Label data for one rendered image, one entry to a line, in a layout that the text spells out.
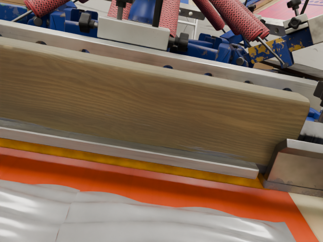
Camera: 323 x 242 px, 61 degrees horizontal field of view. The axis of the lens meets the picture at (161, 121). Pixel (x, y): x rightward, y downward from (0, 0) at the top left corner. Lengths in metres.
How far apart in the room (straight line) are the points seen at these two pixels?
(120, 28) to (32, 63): 0.28
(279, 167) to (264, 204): 0.05
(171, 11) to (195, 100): 0.52
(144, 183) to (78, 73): 0.11
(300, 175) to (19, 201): 0.23
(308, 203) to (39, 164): 0.27
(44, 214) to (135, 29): 0.36
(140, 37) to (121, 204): 0.34
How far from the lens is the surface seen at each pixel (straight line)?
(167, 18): 0.71
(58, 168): 0.27
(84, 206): 0.22
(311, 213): 0.31
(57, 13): 0.89
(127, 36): 0.50
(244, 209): 0.27
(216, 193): 0.28
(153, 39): 0.50
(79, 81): 0.23
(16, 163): 0.28
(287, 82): 0.50
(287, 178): 0.27
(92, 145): 0.23
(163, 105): 0.23
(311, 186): 0.28
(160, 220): 0.22
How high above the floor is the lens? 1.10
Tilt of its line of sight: 22 degrees down
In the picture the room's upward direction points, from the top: 12 degrees clockwise
